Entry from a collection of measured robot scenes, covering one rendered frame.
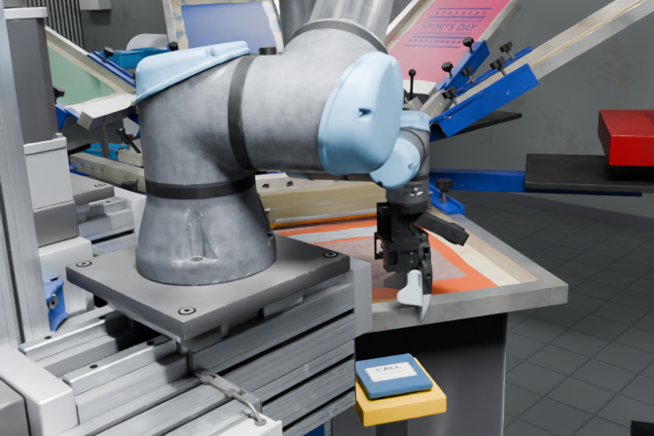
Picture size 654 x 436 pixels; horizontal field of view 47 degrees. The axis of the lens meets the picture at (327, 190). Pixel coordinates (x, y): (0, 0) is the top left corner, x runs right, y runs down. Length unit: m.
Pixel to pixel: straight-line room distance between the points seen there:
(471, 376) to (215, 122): 0.99
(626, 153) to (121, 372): 1.81
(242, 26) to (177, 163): 2.98
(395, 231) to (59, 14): 8.54
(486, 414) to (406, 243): 0.49
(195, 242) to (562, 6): 4.53
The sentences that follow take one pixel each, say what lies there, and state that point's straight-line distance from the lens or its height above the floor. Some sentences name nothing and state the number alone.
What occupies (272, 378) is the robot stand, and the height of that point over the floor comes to 1.13.
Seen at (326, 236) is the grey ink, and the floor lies 0.96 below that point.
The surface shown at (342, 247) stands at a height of 0.96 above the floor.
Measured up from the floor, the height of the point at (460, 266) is 0.96.
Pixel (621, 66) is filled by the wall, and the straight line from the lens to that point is 5.01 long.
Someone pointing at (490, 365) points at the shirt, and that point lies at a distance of 1.58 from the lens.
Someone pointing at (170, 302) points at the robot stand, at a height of 1.26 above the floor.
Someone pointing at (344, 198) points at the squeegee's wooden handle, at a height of 1.03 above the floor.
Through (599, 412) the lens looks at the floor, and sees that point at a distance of 3.03.
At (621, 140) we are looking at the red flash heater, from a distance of 2.30.
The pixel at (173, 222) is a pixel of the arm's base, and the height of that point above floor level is 1.32.
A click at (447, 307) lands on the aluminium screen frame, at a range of 1.37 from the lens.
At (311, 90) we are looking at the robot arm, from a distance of 0.69.
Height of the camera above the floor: 1.54
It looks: 15 degrees down
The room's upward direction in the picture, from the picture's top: 2 degrees counter-clockwise
